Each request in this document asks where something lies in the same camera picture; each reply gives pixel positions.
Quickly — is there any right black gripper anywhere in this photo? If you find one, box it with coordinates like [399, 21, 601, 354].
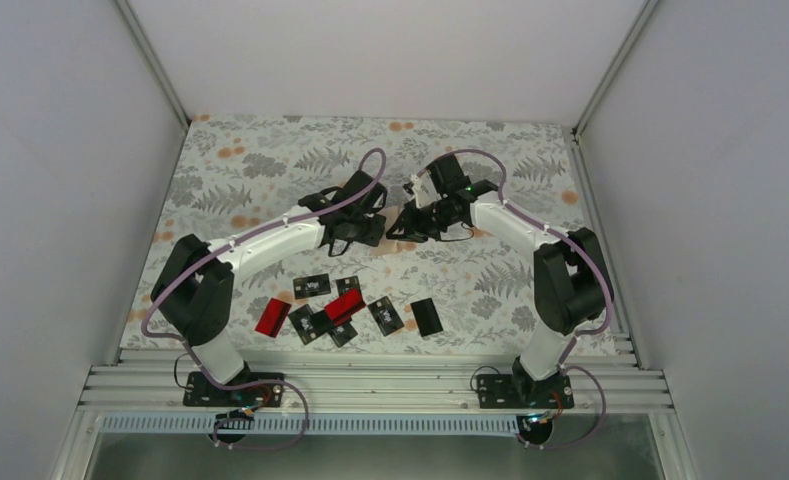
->
[386, 196, 459, 243]

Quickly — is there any plain black card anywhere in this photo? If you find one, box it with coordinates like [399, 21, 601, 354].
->
[410, 298, 443, 338]

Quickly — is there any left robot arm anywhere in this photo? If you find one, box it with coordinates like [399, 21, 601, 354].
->
[150, 171, 388, 405]

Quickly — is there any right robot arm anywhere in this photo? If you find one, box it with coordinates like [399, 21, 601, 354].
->
[386, 151, 615, 407]

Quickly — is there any black card small top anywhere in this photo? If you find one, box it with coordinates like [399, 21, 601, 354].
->
[335, 276, 361, 296]

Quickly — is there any red card centre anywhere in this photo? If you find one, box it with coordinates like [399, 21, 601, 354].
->
[323, 288, 366, 326]

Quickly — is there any red card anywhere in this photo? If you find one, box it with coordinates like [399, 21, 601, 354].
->
[323, 288, 366, 326]
[255, 298, 292, 338]

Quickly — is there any black card right of pile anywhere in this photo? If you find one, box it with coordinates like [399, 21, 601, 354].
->
[367, 296, 404, 336]

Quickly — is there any black VIP card top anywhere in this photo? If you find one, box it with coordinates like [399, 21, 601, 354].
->
[293, 274, 331, 299]

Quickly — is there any black card bottom centre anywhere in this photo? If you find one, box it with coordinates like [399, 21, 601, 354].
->
[328, 322, 358, 348]

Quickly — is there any black VIP card lower-left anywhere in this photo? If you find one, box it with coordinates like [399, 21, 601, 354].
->
[288, 305, 324, 345]

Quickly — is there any red card left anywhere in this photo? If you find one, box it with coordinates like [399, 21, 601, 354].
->
[255, 298, 292, 338]

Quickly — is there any floral table mat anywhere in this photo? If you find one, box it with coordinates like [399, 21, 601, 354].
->
[120, 113, 617, 357]

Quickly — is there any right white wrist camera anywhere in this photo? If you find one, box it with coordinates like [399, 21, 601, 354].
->
[403, 175, 430, 208]

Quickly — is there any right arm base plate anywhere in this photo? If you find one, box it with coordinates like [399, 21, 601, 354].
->
[475, 373, 575, 410]

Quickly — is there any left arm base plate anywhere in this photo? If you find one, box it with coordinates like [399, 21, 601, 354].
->
[182, 372, 284, 409]

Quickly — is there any aluminium rail frame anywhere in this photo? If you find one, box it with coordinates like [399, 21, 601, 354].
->
[79, 350, 674, 414]

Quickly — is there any grey cable duct strip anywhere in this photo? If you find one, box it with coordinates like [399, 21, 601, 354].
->
[99, 412, 518, 437]

